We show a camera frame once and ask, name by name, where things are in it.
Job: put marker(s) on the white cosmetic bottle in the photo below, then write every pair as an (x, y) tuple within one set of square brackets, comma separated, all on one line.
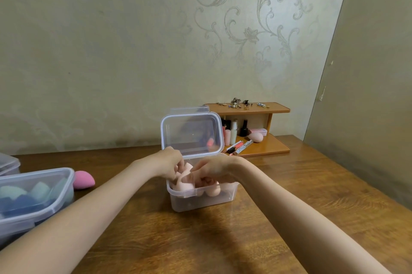
[(233, 130)]

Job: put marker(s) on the clear divided organizer box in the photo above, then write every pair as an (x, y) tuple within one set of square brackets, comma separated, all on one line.
[(8, 164)]

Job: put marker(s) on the person's left forearm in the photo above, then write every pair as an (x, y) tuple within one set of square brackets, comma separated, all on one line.
[(70, 232)]

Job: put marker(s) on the small clear plastic box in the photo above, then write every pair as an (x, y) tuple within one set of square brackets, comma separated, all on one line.
[(19, 225)]

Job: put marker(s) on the person's right forearm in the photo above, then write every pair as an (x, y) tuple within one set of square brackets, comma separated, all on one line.
[(305, 228)]

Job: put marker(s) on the pile of metal hair clips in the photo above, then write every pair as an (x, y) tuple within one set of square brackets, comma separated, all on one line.
[(236, 102)]

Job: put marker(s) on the hot pink sponge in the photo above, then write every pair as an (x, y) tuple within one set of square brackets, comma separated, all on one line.
[(83, 180)]

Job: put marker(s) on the pink lip gloss tube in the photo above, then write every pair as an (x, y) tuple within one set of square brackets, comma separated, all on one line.
[(233, 147)]

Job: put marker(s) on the person's right hand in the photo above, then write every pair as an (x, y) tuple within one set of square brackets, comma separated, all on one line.
[(222, 167)]

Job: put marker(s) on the group of blue green sponges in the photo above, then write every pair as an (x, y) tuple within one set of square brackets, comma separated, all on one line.
[(19, 203)]

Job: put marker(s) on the small wooden rack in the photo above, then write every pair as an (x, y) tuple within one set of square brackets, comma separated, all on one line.
[(276, 108)]

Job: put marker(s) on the pink cosmetic bottle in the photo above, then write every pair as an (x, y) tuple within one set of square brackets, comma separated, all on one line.
[(227, 137)]

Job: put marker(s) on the pale green door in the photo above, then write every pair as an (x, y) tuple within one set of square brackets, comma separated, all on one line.
[(370, 96)]

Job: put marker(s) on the person's left hand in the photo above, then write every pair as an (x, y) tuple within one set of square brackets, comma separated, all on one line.
[(164, 162)]

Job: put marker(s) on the slim silver cosmetic stick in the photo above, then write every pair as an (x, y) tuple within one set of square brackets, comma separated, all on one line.
[(243, 147)]

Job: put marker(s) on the large clear plastic container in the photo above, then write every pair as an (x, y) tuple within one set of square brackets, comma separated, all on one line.
[(206, 203)]

